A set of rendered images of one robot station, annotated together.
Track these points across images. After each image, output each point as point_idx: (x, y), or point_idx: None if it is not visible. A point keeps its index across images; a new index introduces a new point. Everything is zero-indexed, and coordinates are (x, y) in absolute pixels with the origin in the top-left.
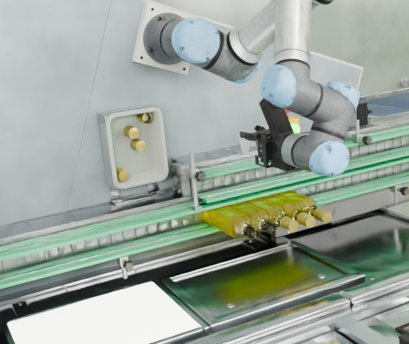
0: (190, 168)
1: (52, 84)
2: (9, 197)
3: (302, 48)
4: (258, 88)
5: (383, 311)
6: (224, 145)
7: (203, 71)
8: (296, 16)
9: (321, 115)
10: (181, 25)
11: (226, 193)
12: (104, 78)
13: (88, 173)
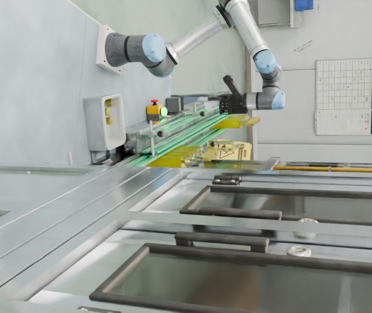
0: (149, 131)
1: (64, 76)
2: (48, 162)
3: (266, 44)
4: (140, 86)
5: None
6: (131, 123)
7: (122, 73)
8: (257, 28)
9: (276, 77)
10: (149, 38)
11: (159, 148)
12: (85, 74)
13: (81, 143)
